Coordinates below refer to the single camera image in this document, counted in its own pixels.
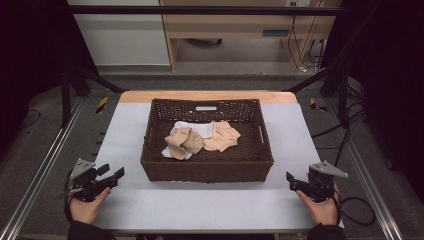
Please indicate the flat beige sock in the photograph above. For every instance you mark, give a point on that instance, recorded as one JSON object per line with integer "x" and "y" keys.
{"x": 224, "y": 136}

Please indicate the aluminium floor rail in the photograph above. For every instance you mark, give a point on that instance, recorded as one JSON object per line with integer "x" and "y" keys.
{"x": 43, "y": 166}
{"x": 370, "y": 180}

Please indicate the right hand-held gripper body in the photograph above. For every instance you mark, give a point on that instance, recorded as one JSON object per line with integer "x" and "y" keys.
{"x": 320, "y": 186}

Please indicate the black horizontal frame bar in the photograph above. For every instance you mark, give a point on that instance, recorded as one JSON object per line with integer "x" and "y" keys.
{"x": 200, "y": 10}

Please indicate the grey table mat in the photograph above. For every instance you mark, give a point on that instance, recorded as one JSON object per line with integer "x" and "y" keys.
{"x": 133, "y": 206}

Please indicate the person's left hand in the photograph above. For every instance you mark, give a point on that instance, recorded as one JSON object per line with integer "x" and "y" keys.
{"x": 85, "y": 210}

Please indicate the black diagonal frame strut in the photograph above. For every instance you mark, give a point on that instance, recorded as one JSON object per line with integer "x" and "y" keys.
{"x": 310, "y": 80}
{"x": 100, "y": 79}

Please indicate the folded beige sock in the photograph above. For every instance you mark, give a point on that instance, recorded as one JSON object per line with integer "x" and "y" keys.
{"x": 182, "y": 141}

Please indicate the dark brown woven basket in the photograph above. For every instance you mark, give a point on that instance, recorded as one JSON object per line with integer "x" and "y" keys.
{"x": 206, "y": 168}

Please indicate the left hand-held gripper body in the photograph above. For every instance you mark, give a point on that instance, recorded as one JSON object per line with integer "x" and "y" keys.
{"x": 83, "y": 180}

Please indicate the white cabinet panel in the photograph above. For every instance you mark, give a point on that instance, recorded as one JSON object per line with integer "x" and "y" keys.
{"x": 123, "y": 40}

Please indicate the black upright frame post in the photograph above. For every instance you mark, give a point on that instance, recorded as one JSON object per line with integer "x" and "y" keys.
{"x": 66, "y": 96}
{"x": 343, "y": 100}

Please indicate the white sock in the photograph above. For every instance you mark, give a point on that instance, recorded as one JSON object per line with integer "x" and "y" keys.
{"x": 201, "y": 130}

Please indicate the light wooden desk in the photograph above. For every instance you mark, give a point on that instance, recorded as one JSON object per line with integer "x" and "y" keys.
{"x": 233, "y": 25}

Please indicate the person's right hand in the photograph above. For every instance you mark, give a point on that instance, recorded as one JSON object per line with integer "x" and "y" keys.
{"x": 322, "y": 211}

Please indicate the yellow black tape marker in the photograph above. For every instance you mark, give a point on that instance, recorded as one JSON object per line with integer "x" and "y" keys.
{"x": 102, "y": 105}
{"x": 315, "y": 105}

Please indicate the black curtain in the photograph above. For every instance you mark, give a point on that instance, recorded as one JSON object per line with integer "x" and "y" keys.
{"x": 390, "y": 66}
{"x": 30, "y": 50}

